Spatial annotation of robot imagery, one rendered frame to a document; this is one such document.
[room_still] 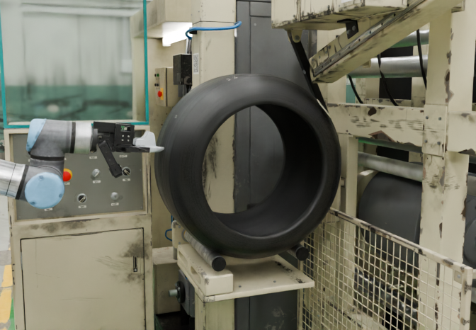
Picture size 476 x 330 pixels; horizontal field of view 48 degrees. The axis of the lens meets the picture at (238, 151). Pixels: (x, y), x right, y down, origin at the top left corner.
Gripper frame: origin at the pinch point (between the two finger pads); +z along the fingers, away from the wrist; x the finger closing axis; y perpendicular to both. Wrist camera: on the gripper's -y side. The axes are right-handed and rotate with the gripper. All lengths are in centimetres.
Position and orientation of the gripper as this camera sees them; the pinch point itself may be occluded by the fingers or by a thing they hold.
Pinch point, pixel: (159, 150)
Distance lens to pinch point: 159.8
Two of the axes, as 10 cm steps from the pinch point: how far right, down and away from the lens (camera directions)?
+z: 9.3, 0.7, 3.5
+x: -3.4, -1.2, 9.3
